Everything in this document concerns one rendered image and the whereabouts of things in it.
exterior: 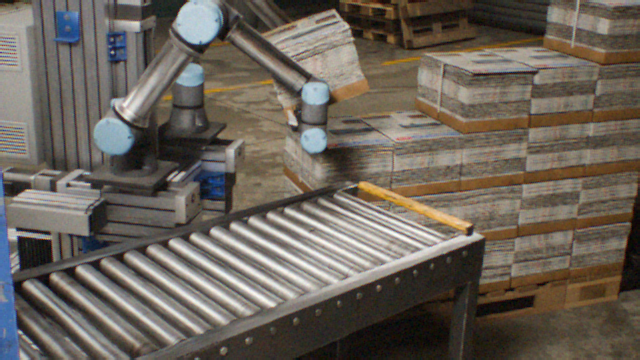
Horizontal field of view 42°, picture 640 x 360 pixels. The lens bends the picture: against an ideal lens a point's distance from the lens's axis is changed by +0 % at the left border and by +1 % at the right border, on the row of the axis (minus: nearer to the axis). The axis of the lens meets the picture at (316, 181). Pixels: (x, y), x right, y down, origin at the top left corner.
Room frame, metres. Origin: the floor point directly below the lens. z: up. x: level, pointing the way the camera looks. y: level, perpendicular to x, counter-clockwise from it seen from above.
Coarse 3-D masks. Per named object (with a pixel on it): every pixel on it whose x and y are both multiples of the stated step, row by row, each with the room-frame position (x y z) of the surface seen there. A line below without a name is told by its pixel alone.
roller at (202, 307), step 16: (128, 256) 1.86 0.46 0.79; (144, 256) 1.86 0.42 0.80; (144, 272) 1.79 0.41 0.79; (160, 272) 1.76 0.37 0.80; (160, 288) 1.73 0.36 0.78; (176, 288) 1.69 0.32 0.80; (192, 304) 1.63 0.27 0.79; (208, 304) 1.62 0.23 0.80; (208, 320) 1.58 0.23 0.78; (224, 320) 1.55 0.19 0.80
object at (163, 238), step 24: (312, 192) 2.34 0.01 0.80; (336, 192) 2.36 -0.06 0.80; (240, 216) 2.13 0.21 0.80; (264, 216) 2.17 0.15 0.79; (144, 240) 1.94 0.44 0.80; (168, 240) 1.96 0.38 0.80; (48, 264) 1.79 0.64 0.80; (72, 264) 1.79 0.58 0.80; (96, 264) 1.82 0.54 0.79; (48, 288) 1.74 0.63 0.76
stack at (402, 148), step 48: (288, 144) 3.02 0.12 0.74; (336, 144) 2.75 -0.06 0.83; (384, 144) 2.79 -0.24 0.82; (432, 144) 2.88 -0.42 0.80; (480, 144) 2.96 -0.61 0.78; (528, 144) 3.05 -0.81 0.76; (576, 144) 3.14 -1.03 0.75; (288, 192) 2.99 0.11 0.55; (480, 192) 2.96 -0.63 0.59; (528, 192) 3.05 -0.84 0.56; (576, 192) 3.15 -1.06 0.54; (528, 240) 3.06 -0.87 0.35; (528, 288) 3.07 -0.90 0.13; (384, 336) 2.82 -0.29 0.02
